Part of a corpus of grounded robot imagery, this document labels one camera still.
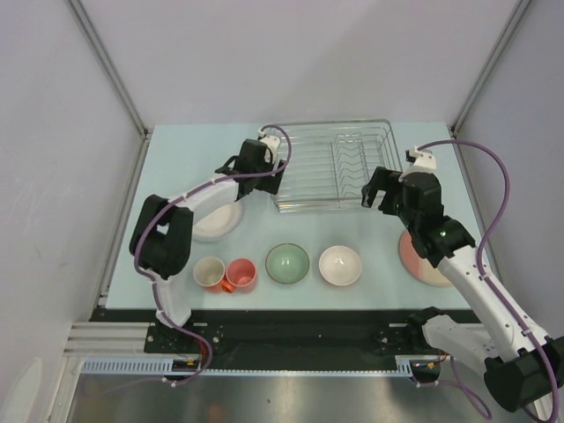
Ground metal wire dish rack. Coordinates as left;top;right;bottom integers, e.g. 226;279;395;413
267;119;402;212

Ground white fluted plate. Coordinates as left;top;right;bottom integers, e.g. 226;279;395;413
192;203;244;242

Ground white and orange bowl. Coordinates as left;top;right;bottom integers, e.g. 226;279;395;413
318;246;362;286

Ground pink and cream plate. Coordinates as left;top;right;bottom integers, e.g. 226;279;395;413
398;230;452;288

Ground green bowl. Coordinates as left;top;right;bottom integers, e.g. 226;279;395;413
265;243;310;285

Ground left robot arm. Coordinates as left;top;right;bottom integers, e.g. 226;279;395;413
129;135;290;353

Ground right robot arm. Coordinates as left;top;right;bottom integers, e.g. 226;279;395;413
361;167;563;421

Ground cream cup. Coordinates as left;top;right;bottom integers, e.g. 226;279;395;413
193;256;226;289

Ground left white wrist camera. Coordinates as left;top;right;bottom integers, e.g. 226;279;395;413
258;132;281;167

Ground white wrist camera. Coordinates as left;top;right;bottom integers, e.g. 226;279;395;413
398;147;437;182
258;132;281;167

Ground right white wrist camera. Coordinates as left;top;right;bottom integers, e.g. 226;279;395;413
398;147;437;182

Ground pink cup orange handle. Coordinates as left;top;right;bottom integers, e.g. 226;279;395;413
221;257;257;293

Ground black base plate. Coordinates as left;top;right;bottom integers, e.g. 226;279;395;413
89;308;446;355

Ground white slotted cable duct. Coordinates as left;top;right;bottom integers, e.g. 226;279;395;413
81;357;429;378

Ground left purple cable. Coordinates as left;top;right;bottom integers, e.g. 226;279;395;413
134;125;294;389

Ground right aluminium frame post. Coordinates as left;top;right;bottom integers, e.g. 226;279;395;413
449;0;533;137

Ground aluminium frame post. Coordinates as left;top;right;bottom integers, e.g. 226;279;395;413
64;0;149;140
449;0;533;137

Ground left aluminium frame post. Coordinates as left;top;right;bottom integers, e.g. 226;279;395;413
64;0;149;140

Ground aluminium front rail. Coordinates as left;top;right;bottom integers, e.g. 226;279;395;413
63;321;153;358

